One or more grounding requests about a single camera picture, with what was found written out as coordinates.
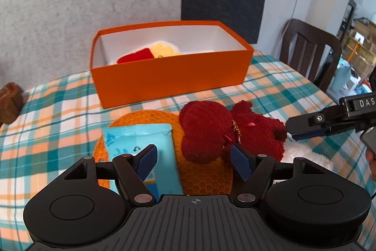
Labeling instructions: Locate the yellow and white plush toy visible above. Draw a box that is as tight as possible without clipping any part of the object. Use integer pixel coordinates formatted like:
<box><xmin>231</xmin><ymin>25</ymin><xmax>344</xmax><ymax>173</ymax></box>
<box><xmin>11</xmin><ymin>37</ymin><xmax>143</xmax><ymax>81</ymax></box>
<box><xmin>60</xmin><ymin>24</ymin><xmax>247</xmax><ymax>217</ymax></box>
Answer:
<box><xmin>147</xmin><ymin>39</ymin><xmax>184</xmax><ymax>59</ymax></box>

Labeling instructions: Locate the light blue wet wipes packet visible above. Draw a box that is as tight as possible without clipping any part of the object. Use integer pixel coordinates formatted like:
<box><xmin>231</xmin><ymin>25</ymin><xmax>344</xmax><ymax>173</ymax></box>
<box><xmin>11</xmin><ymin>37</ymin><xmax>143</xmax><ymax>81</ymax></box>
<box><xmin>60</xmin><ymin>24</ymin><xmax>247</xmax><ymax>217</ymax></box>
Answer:
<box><xmin>102</xmin><ymin>123</ymin><xmax>184</xmax><ymax>195</ymax></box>

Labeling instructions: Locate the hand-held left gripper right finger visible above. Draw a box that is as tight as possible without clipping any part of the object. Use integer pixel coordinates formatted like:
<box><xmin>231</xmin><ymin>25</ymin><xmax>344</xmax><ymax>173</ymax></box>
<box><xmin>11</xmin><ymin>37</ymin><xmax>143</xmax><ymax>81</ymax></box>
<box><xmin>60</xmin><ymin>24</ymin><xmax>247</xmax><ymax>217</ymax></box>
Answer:
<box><xmin>231</xmin><ymin>143</ymin><xmax>319</xmax><ymax>207</ymax></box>

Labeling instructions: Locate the orange cardboard box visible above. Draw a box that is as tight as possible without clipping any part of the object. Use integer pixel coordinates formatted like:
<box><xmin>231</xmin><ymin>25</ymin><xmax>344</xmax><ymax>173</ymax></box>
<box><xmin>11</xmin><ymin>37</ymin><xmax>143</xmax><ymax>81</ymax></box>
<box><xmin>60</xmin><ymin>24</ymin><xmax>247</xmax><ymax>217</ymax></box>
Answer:
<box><xmin>90</xmin><ymin>20</ymin><xmax>255</xmax><ymax>110</ymax></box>

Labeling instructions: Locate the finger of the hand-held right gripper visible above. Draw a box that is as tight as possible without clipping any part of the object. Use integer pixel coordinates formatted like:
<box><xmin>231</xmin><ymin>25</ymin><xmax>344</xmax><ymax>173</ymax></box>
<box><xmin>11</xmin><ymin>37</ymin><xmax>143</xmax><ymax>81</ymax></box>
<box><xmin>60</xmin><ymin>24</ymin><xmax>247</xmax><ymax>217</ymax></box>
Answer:
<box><xmin>286</xmin><ymin>110</ymin><xmax>357</xmax><ymax>141</ymax></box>

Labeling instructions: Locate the storage shelf with boxes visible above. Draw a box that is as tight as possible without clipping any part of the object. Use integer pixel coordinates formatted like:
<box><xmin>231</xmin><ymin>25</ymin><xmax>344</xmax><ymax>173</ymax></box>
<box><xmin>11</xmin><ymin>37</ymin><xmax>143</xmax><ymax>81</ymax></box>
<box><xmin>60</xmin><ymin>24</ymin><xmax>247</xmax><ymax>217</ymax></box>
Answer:
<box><xmin>341</xmin><ymin>13</ymin><xmax>376</xmax><ymax>69</ymax></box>

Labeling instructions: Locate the red plush toy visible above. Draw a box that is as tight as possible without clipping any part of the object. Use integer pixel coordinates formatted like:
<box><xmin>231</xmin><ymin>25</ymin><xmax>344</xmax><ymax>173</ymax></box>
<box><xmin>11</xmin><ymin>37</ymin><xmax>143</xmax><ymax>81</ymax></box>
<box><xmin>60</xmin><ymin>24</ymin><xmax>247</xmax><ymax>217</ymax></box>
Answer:
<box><xmin>117</xmin><ymin>48</ymin><xmax>155</xmax><ymax>64</ymax></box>

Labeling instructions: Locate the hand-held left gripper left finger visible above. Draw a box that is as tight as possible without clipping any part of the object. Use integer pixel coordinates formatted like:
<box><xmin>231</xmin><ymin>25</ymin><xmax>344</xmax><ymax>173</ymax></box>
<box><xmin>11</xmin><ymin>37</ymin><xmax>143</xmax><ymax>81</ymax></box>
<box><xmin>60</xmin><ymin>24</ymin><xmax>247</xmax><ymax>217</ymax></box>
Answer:
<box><xmin>63</xmin><ymin>144</ymin><xmax>159</xmax><ymax>207</ymax></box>

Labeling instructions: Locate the orange honeycomb silicone mat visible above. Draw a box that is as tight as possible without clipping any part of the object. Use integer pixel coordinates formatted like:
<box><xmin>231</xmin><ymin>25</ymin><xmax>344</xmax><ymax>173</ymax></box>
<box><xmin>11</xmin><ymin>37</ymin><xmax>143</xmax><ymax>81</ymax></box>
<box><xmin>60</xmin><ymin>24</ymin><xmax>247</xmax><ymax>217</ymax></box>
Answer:
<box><xmin>93</xmin><ymin>110</ymin><xmax>235</xmax><ymax>195</ymax></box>

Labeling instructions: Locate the dark wooden chair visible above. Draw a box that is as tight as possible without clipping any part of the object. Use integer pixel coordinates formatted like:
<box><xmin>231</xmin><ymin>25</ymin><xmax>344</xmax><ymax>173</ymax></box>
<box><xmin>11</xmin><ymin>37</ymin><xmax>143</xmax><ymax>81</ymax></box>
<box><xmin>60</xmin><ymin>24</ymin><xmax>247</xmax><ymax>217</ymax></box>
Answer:
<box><xmin>279</xmin><ymin>19</ymin><xmax>343</xmax><ymax>93</ymax></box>

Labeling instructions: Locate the light blue container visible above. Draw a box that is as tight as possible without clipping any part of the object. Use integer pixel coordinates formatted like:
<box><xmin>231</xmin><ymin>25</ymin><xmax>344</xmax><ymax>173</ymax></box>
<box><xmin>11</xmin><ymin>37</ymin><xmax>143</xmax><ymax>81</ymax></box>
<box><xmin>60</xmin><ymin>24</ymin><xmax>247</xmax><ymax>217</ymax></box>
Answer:
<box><xmin>330</xmin><ymin>58</ymin><xmax>353</xmax><ymax>93</ymax></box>

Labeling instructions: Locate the dark red teddy bear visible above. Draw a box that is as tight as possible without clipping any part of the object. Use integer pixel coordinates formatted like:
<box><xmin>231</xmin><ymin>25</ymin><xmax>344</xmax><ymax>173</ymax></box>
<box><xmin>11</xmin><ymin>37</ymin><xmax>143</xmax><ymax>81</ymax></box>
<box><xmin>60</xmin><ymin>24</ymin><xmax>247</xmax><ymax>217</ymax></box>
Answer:
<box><xmin>179</xmin><ymin>100</ymin><xmax>288</xmax><ymax>165</ymax></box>

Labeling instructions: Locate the carved wooden block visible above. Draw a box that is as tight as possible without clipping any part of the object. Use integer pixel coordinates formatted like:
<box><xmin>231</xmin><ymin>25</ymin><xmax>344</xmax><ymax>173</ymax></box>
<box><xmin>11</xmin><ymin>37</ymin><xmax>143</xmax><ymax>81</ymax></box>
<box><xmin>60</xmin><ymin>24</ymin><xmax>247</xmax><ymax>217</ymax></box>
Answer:
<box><xmin>0</xmin><ymin>82</ymin><xmax>24</xmax><ymax>124</ymax></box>

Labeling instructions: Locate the person's right hand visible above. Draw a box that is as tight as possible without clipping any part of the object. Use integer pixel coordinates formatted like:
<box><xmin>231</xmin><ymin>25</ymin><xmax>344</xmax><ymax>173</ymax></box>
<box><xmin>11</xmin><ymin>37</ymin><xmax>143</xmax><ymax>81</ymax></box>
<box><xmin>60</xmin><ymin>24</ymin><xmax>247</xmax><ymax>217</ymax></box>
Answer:
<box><xmin>366</xmin><ymin>148</ymin><xmax>376</xmax><ymax>183</ymax></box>

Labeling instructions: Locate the plaid tablecloth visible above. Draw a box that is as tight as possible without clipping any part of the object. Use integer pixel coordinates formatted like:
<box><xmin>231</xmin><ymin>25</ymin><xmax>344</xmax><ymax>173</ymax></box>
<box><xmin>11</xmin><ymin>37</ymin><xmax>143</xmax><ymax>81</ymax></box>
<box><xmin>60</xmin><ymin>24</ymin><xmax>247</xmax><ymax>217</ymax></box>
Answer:
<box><xmin>0</xmin><ymin>49</ymin><xmax>376</xmax><ymax>240</ymax></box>

